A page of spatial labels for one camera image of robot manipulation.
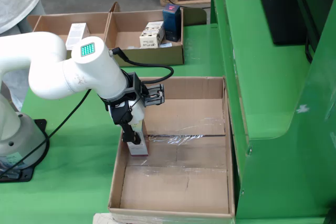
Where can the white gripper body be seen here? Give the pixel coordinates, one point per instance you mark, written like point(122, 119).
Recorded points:
point(139, 113)

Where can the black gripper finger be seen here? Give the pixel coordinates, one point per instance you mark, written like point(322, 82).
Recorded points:
point(120, 113)

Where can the holographic silver product box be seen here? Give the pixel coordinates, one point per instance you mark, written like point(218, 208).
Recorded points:
point(139, 150)

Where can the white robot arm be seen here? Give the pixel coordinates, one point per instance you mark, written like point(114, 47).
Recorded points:
point(47, 69)

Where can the divided cardboard box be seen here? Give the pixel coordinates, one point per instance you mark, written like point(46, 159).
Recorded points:
point(147, 56)

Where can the white cow print box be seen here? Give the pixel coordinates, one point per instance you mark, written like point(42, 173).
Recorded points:
point(151, 37)

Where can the large open cardboard tray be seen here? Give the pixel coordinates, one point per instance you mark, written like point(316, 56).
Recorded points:
point(178, 182)

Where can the dark blue product box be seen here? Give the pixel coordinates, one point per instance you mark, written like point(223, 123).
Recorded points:
point(172, 24)

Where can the plastic wrapped cardboard sheet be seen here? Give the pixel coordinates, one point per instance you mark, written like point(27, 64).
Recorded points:
point(102, 220)

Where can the round blue white tin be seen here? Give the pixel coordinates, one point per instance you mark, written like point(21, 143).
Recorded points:
point(165, 44)

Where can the tall white carton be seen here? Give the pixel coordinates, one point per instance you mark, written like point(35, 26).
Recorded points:
point(77, 31)

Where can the green machine housing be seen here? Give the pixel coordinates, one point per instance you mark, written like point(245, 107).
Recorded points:
point(262, 90)

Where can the black monitor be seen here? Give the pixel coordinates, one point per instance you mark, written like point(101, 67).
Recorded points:
point(281, 11)

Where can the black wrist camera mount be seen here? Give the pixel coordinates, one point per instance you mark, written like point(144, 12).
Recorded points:
point(153, 95)

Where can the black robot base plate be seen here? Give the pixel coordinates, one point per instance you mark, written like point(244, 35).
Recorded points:
point(26, 175)

